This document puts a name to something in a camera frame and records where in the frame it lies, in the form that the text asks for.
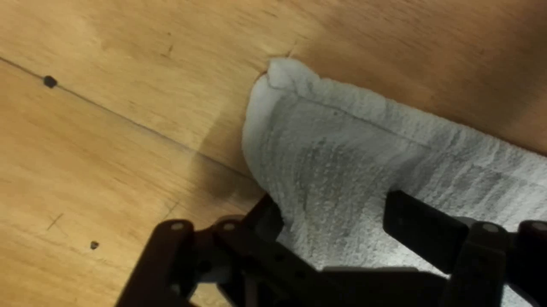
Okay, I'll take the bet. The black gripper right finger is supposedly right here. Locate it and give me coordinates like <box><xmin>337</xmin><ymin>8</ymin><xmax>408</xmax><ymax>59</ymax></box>
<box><xmin>383</xmin><ymin>188</ymin><xmax>547</xmax><ymax>307</ymax></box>

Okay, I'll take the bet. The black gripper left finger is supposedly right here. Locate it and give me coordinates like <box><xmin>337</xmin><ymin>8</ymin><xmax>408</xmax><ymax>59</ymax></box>
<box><xmin>116</xmin><ymin>193</ymin><xmax>323</xmax><ymax>307</ymax></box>

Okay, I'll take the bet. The white terry towel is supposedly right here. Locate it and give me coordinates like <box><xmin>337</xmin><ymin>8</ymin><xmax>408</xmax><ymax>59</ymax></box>
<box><xmin>241</xmin><ymin>57</ymin><xmax>547</xmax><ymax>307</ymax></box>

